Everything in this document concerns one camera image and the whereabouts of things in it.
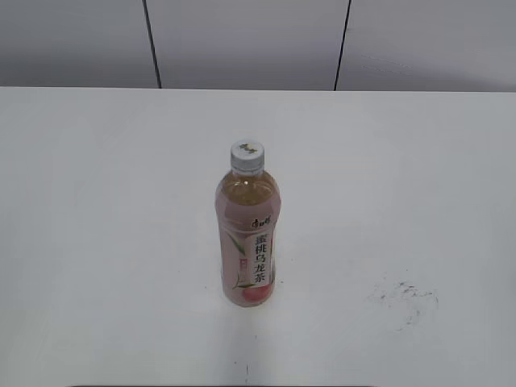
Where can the peach oolong tea bottle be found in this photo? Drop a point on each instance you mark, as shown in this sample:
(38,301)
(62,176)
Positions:
(247,209)

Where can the white bottle cap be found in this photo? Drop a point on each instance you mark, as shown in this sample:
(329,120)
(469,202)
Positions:
(247,155)

